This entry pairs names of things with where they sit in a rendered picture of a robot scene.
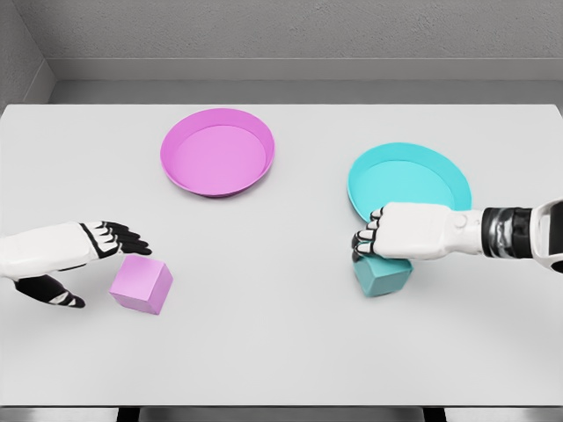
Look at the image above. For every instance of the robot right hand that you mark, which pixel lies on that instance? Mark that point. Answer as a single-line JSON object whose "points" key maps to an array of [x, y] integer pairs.
{"points": [[409, 233]]}

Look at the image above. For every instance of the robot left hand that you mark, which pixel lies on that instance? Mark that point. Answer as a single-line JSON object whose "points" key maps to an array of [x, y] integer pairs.
{"points": [[57, 250]]}

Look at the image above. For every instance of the pink plate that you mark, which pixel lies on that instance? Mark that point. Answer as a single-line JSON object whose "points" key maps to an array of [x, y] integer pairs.
{"points": [[217, 154]]}

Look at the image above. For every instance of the pink block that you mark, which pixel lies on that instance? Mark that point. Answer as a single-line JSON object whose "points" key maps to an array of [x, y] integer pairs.
{"points": [[141, 285]]}

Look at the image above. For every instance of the cyan block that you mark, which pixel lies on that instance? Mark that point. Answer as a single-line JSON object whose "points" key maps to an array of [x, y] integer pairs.
{"points": [[380, 278]]}

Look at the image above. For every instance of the cyan plate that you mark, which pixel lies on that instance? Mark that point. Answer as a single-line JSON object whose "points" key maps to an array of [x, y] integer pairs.
{"points": [[409, 180]]}

